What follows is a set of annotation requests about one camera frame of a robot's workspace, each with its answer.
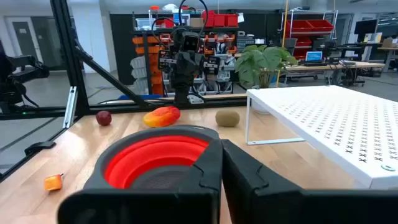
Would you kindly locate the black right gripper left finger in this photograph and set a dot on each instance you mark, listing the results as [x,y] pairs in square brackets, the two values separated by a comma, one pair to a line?
[186,202]

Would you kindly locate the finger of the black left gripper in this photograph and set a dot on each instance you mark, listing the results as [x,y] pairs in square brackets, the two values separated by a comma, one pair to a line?
[182,67]
[196,67]

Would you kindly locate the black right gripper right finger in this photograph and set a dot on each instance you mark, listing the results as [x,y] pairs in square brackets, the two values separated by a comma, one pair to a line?
[280,205]

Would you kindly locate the red-yellow mango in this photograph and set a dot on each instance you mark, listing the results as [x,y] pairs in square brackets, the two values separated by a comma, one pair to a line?
[161,117]

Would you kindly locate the red collapsible colander bowl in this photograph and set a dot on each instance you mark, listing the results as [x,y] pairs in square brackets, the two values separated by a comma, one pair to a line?
[149,155]

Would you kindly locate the brown kiwi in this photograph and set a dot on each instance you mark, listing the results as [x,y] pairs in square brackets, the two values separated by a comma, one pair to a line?
[227,118]

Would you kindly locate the dark red pomegranate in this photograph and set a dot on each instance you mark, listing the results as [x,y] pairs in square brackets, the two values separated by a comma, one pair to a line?
[103,119]

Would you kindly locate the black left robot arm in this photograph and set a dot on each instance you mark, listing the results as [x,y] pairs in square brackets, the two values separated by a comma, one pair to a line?
[182,90]

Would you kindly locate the small orange-yellow stemmed fruit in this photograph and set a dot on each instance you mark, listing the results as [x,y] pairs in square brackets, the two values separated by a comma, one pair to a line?
[53,183]

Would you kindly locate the black rack with orange bins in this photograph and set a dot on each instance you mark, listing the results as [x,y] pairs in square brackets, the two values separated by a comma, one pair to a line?
[152,49]

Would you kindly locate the red storage bin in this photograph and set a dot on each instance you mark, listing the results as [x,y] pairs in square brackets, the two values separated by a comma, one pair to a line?
[231,20]
[219,20]
[208,19]

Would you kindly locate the green plant in white pot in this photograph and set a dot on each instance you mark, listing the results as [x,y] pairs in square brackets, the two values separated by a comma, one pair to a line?
[261,62]

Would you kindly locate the white perforated shelf riser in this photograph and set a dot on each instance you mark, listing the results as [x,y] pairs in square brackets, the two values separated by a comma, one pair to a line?
[326,124]

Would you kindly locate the open laptop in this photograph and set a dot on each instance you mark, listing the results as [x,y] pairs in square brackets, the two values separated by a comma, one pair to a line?
[314,56]

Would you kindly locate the metal rack with red bins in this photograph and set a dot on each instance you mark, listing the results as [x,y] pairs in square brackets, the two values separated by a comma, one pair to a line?
[311,26]

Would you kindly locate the black machine beside table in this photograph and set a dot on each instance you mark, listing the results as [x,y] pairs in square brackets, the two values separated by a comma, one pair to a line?
[15,81]

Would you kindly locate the black table clamp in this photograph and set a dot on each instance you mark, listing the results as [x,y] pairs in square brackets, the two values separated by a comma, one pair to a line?
[38,147]

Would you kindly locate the long wooden desk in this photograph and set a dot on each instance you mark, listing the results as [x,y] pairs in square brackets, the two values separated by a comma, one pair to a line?
[357,65]

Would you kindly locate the black computer monitor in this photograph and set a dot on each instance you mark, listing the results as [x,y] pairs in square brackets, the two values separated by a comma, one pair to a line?
[365,28]

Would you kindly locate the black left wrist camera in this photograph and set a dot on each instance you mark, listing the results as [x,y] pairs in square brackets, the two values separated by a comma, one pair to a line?
[190,42]

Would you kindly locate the black aluminium table frame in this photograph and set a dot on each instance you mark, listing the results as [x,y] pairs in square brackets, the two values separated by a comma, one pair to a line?
[66,46]

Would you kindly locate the silver frame bracket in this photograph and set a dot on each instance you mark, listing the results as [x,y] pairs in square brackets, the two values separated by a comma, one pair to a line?
[70,107]

